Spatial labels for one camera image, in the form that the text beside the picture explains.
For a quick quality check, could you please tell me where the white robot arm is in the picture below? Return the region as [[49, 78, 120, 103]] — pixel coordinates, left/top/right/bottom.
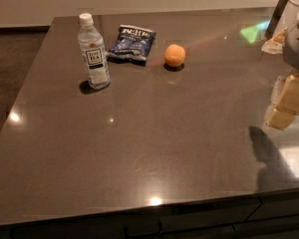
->
[[261, 0, 299, 130]]

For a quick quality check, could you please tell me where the blue chip bag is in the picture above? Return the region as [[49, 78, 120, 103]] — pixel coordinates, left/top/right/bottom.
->
[[107, 25, 156, 62]]

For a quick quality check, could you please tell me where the dark object at table corner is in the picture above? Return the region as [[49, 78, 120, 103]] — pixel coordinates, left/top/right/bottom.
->
[[265, 0, 288, 40]]

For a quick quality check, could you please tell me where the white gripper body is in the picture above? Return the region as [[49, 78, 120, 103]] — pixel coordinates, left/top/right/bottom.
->
[[283, 27, 299, 69]]

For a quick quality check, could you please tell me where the orange fruit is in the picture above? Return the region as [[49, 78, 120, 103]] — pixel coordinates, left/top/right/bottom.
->
[[164, 44, 185, 67]]

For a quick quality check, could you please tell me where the clear plastic water bottle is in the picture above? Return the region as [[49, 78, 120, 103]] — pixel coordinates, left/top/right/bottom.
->
[[78, 13, 110, 90]]

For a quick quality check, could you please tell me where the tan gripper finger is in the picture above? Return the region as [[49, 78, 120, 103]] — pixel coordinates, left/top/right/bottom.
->
[[264, 73, 299, 129]]

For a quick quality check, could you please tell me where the dark cabinet under table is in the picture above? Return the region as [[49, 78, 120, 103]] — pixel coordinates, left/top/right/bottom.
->
[[0, 191, 299, 239]]

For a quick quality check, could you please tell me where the crumpled snack wrapper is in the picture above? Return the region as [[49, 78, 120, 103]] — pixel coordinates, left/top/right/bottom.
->
[[261, 27, 287, 55]]

